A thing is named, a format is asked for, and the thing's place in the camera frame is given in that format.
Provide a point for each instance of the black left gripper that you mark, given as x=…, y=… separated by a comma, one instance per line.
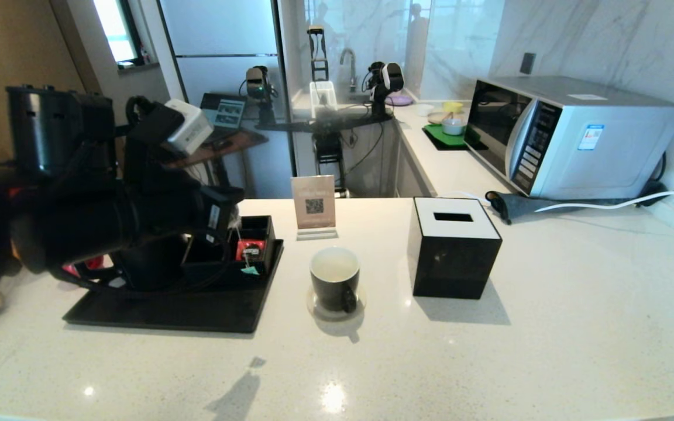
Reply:
x=217, y=216

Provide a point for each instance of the tea bag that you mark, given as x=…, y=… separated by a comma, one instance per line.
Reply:
x=235, y=223

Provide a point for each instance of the black electric kettle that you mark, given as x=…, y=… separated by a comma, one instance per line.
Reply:
x=150, y=263

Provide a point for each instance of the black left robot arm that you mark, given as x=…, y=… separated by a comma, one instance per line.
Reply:
x=79, y=222

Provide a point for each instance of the black compartment organizer box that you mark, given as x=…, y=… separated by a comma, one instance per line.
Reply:
x=258, y=228

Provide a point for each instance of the red coffee sachet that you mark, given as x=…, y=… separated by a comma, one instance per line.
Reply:
x=250, y=245

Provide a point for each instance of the brown wooden desk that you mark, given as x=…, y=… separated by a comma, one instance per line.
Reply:
x=237, y=141

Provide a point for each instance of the black serving tray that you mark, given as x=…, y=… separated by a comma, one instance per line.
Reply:
x=196, y=310

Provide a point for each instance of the QR code acrylic sign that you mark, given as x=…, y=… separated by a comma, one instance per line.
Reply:
x=313, y=202

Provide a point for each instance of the black laptop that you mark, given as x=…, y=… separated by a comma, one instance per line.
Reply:
x=229, y=111

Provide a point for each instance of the black background robot stand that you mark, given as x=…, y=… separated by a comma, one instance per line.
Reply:
x=328, y=152

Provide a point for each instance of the black mug white inside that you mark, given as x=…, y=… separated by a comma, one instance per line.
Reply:
x=331, y=292

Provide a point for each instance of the red toy apple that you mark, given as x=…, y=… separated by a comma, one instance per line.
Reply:
x=88, y=264

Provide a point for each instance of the black sensor head green light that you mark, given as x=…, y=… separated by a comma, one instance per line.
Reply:
x=258, y=82

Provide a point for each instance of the white plastic rack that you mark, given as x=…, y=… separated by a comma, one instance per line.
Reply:
x=322, y=99

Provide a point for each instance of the silver refrigerator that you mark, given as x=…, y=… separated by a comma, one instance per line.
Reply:
x=220, y=29

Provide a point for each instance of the chrome sink faucet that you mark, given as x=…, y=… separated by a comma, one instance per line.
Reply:
x=348, y=55

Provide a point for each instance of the purple plate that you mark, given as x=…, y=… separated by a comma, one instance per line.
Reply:
x=400, y=99

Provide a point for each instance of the small white bowl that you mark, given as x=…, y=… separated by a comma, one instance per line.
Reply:
x=424, y=109

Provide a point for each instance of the green mat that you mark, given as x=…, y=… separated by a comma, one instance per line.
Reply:
x=442, y=138

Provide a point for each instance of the tan small dish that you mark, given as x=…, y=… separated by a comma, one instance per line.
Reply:
x=436, y=118

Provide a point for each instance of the black tissue box white top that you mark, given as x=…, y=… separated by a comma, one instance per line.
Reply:
x=454, y=263

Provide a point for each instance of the white bowl with spoon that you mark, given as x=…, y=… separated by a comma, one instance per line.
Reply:
x=453, y=126

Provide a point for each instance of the yellow bowl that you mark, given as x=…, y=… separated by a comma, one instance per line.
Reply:
x=453, y=107

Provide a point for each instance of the silver microwave oven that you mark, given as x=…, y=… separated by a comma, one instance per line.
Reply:
x=606, y=146

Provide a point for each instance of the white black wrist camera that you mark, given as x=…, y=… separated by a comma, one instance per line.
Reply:
x=191, y=126

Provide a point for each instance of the window with dark frame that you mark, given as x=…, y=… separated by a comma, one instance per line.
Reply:
x=117, y=29

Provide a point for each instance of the dark wall socket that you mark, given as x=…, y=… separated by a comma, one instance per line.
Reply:
x=527, y=63

